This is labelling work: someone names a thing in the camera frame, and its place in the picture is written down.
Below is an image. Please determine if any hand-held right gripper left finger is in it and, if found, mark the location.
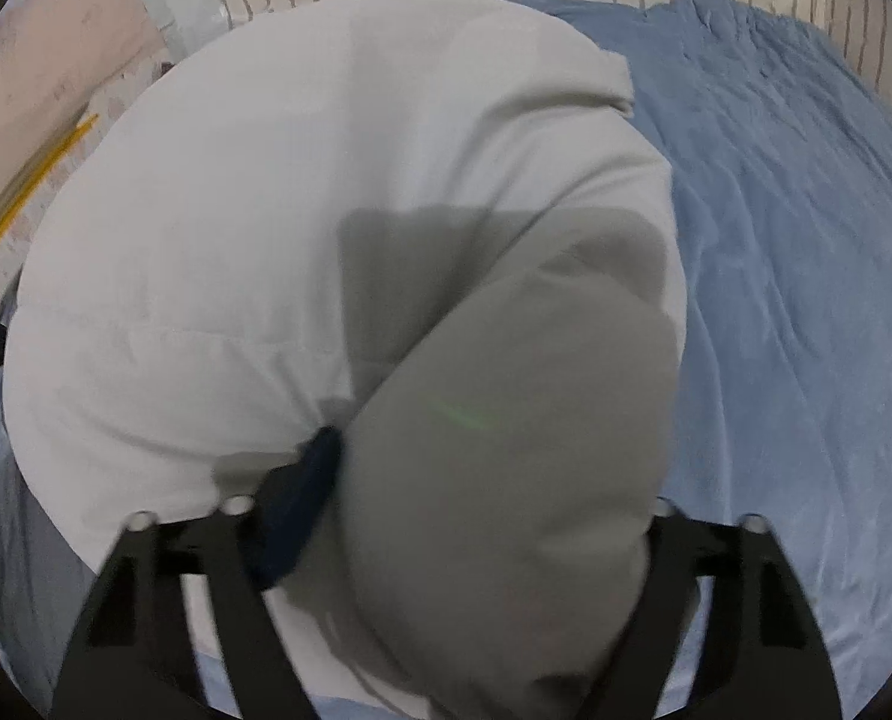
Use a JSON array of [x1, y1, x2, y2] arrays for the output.
[[50, 426, 342, 720]]

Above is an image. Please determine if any blue bed sheet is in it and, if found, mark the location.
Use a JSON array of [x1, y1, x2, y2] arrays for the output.
[[0, 0, 892, 720]]

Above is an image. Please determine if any white padded jacket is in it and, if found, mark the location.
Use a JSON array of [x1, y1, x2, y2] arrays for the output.
[[2, 0, 690, 720]]

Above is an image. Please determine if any floral mattress cover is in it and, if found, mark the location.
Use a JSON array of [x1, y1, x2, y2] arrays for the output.
[[0, 64, 171, 338]]

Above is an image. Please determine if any peach board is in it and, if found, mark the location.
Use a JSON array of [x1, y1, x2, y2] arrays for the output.
[[0, 0, 167, 241]]

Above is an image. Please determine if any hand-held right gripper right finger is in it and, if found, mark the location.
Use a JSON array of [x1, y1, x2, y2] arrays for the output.
[[596, 496, 844, 720]]

